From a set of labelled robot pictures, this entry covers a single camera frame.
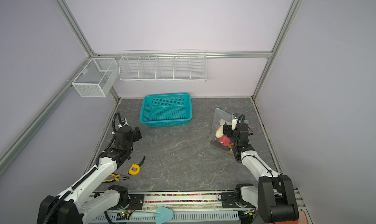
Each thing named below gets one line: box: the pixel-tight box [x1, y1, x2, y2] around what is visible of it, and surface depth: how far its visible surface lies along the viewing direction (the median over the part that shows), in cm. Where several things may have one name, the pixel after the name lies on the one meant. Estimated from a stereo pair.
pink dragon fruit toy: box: [218, 135, 231, 147], surface depth 91 cm
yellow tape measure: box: [127, 156, 146, 176], surface depth 84 cm
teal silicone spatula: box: [131, 205, 174, 224], surface depth 72 cm
